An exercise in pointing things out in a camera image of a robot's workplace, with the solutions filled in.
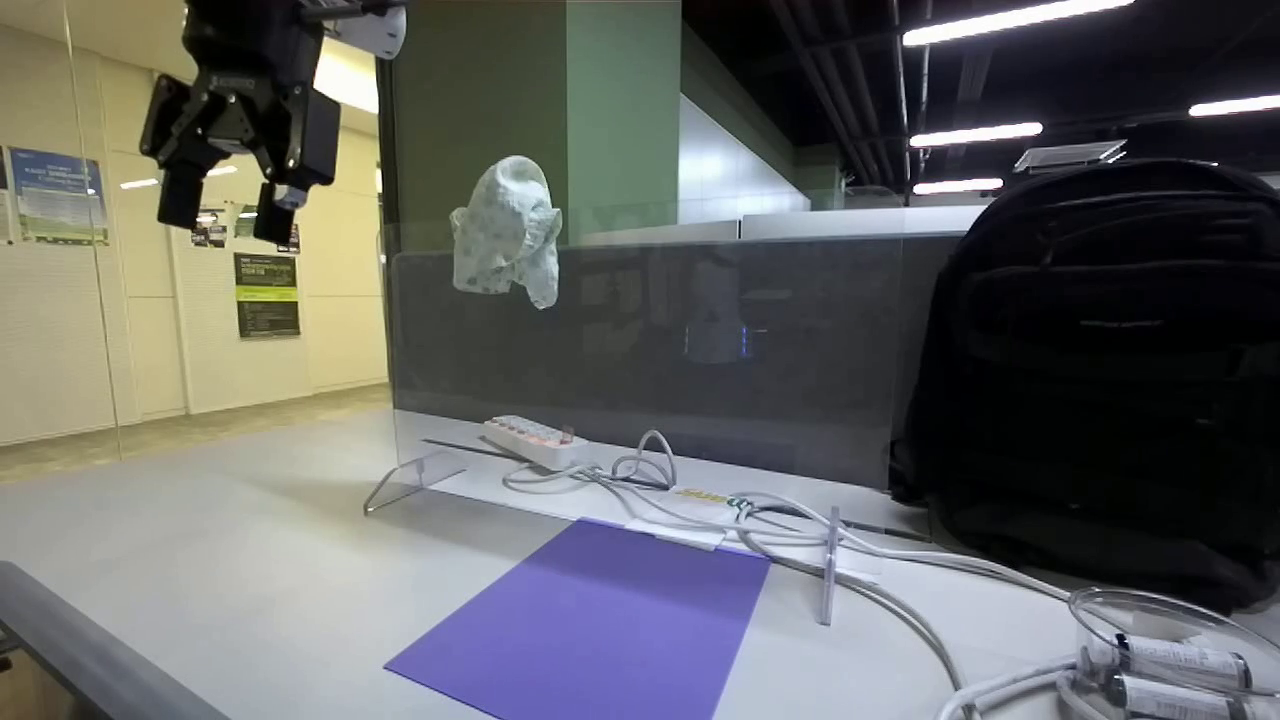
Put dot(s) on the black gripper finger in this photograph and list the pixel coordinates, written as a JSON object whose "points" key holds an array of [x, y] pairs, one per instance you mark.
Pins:
{"points": [[304, 143], [181, 152]]}

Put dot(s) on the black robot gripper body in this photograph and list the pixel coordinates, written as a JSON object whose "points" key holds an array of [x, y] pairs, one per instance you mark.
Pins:
{"points": [[254, 47]]}

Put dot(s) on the white patterned cloth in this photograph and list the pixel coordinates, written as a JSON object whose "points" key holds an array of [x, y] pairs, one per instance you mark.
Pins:
{"points": [[506, 232]]}

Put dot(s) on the green pillar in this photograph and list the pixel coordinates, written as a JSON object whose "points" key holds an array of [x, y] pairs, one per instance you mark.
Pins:
{"points": [[533, 94]]}

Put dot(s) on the white power strip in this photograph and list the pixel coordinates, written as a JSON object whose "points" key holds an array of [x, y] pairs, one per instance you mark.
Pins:
{"points": [[533, 440]]}

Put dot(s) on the grey rounded desk edge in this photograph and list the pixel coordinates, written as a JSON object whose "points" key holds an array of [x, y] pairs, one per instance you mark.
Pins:
{"points": [[93, 647]]}

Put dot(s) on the grey desk partition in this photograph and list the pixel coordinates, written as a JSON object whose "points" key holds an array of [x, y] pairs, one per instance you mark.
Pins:
{"points": [[800, 363]]}

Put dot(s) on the purple paper sheet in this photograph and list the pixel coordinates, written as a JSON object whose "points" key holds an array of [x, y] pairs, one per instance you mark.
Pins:
{"points": [[594, 623]]}

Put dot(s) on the fluorescent ceiling light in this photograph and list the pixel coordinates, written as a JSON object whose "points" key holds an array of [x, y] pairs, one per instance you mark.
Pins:
{"points": [[978, 132], [1014, 22], [956, 184], [1232, 106]]}

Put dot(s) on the blue wall poster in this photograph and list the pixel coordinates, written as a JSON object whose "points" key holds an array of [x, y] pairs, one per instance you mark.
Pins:
{"points": [[54, 196]]}

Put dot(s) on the dark wall sign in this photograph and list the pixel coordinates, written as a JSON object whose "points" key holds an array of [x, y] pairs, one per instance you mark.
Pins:
{"points": [[265, 296]]}

